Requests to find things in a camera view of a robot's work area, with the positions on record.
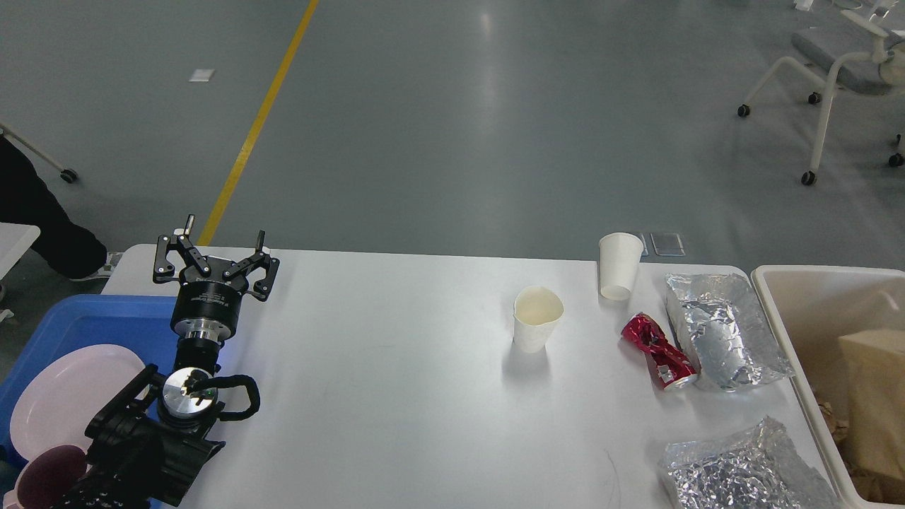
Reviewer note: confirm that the aluminium foil piece lower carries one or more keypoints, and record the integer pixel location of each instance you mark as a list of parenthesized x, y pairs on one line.
[(755, 468)]

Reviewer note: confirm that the beige plastic bin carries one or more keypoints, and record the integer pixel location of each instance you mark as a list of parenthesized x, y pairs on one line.
[(809, 307)]

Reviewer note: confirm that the white paper cup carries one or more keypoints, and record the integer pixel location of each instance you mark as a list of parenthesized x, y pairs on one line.
[(619, 261), (536, 312)]

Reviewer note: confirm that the person in black trousers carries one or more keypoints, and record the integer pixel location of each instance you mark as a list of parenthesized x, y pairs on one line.
[(70, 250)]

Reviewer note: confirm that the white side table corner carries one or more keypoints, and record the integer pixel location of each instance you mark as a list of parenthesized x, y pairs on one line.
[(16, 240)]

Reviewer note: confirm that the pink plate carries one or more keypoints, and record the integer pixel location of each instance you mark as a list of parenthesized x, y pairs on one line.
[(57, 406)]

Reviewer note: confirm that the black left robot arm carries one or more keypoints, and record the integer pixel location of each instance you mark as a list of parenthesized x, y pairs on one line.
[(150, 441)]

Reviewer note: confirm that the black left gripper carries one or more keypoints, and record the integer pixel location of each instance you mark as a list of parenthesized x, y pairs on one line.
[(207, 300)]

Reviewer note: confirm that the crumpled aluminium foil sheet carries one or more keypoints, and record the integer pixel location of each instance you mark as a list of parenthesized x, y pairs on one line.
[(720, 324)]

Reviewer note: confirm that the white floor socket plate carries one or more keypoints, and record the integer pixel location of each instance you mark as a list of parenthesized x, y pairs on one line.
[(668, 245)]

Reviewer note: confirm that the crumpled brown paper in bin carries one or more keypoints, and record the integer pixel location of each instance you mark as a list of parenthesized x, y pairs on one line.
[(834, 424)]

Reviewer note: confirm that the blue plastic tray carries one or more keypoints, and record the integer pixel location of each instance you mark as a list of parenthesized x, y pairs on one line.
[(140, 324)]

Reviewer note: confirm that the white chair left edge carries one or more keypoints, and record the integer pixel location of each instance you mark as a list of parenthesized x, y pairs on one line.
[(65, 173)]

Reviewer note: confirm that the brown paper bag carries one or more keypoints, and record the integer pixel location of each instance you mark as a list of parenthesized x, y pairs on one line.
[(875, 386)]

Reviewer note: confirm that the crushed red soda can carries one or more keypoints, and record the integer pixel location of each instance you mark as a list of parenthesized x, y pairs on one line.
[(669, 367)]

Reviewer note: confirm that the pink mug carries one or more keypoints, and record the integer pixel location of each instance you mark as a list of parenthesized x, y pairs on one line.
[(47, 478)]

